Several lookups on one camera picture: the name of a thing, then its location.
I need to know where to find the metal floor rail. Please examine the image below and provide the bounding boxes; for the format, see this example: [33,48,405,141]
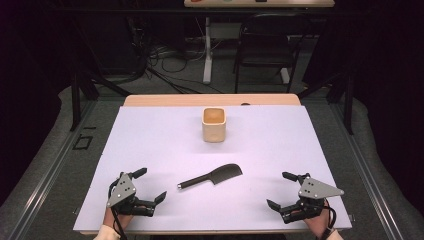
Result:
[6,99,98,240]
[328,99,405,240]

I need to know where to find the black cleaver knife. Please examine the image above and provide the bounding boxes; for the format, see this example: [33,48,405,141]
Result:
[176,163,244,191]

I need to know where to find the white table mat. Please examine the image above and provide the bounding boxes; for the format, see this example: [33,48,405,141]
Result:
[73,104,353,233]

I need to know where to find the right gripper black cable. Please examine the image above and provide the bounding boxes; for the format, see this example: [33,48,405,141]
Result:
[318,198,338,240]

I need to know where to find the black folding chair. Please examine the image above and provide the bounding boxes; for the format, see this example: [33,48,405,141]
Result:
[232,13,314,94]

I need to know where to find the bundle of floor cables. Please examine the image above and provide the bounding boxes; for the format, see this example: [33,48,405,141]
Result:
[126,16,224,95]

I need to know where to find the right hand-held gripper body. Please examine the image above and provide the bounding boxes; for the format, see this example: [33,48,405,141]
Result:
[280,172,345,225]

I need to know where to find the white desk leg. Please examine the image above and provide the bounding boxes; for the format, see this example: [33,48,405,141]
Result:
[202,16,215,85]

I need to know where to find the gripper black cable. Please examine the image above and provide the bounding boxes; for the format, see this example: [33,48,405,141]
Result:
[110,206,129,240]
[318,198,338,240]

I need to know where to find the person's right hand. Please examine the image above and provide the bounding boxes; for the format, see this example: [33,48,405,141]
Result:
[303,199,332,238]

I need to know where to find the wooden table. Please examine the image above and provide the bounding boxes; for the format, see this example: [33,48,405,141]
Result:
[79,93,348,236]

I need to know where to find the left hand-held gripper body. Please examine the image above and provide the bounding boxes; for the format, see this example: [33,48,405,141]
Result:
[106,171,157,218]

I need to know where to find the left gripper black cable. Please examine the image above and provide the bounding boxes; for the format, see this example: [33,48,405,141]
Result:
[110,206,129,240]

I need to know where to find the person's left hand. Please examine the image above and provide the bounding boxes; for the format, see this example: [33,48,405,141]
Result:
[102,206,134,232]

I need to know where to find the square wooden holder cup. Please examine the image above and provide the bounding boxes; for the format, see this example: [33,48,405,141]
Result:
[201,107,228,144]

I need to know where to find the black metal stand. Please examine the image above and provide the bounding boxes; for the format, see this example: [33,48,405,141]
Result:
[68,13,132,133]
[297,66,355,136]

